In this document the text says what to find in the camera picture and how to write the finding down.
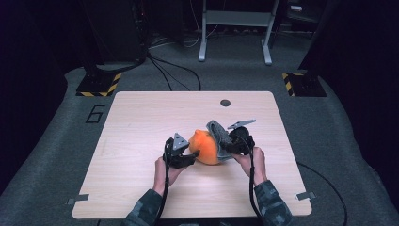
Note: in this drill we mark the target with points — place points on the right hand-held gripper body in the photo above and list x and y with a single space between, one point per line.
241 141

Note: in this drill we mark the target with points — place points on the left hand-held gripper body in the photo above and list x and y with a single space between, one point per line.
175 153

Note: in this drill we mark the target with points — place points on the orange plush toy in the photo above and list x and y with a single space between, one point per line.
205 149

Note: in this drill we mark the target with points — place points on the grey cloth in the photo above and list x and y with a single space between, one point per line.
219 135

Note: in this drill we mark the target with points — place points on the person's left hand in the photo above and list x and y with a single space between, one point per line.
163 177

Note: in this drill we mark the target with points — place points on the person's right hand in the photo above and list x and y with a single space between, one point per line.
257 166

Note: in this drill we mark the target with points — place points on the round dark table grommet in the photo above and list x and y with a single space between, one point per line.
225 103

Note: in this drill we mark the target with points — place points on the grey tape piece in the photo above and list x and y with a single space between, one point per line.
306 196
78 198

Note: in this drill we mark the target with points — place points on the black yellow striped stand base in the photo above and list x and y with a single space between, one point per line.
306 84
98 84

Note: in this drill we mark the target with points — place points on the black cabinet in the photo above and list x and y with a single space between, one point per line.
116 31

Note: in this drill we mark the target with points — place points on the dark curtain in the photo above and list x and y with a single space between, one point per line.
360 62
28 94

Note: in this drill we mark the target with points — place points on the white metal table frame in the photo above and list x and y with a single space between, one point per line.
235 18

